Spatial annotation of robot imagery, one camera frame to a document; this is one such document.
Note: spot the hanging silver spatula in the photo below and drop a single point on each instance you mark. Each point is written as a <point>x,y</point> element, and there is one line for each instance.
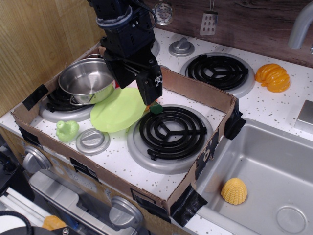
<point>209,20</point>

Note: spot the red toy strawberry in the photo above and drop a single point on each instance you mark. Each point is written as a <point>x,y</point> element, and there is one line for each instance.
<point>116,85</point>

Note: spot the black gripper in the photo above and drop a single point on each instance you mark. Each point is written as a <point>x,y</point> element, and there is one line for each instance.
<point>129,35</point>

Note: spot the silver oven knob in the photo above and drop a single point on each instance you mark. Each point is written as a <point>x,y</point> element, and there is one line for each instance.
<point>123,214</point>
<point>35,160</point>

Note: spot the orange toy pumpkin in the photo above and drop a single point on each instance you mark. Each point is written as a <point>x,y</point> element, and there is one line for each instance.
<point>274,77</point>

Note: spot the silver sink basin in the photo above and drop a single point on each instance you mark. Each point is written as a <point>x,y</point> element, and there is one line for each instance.
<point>277,169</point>

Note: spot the light green toy broccoli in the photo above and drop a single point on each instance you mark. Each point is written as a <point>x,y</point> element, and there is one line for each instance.
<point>66,131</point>

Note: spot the brown cardboard fence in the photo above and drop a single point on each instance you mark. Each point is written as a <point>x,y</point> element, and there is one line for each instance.
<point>164,199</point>

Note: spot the silver stove knob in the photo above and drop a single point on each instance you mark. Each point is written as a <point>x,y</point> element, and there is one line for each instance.
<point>181,48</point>
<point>92,142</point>

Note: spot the front right black burner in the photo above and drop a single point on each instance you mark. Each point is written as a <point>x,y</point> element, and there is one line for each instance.
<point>168,142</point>

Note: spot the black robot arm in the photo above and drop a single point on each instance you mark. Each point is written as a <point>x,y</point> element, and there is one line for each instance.
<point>96,4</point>

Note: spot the back right black burner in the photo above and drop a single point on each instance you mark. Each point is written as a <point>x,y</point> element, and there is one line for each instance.
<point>226,72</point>

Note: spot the orange toy below stove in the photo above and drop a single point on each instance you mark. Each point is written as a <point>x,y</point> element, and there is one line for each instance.
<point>52,222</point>

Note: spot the left silver oven knob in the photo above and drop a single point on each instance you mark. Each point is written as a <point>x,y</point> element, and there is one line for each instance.
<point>35,160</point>

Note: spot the front silver stove knob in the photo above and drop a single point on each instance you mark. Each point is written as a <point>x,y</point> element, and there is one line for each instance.
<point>92,142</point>

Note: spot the silver oven door handle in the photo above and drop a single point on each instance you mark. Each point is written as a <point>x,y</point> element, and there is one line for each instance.
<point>88,211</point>

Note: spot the right silver oven knob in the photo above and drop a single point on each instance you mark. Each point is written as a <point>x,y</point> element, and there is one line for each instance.
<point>123,214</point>

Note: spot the orange toy carrot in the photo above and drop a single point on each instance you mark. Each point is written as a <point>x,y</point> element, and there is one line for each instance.
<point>154,108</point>

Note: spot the yellow toy corn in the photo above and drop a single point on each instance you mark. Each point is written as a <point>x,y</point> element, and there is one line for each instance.
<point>234,191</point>

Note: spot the light green plastic plate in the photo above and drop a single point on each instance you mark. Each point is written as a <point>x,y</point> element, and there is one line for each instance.
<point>119,111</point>

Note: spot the back silver stove knob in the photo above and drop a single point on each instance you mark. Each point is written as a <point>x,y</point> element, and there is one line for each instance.
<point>181,48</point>

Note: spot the silver faucet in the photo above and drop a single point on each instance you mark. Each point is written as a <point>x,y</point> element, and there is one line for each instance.
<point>300,27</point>

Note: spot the stainless steel pot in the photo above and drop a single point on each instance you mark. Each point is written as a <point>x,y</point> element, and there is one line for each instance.
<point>87,81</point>

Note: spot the hanging silver strainer spoon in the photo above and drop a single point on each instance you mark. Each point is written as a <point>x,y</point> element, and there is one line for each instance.
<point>164,12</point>

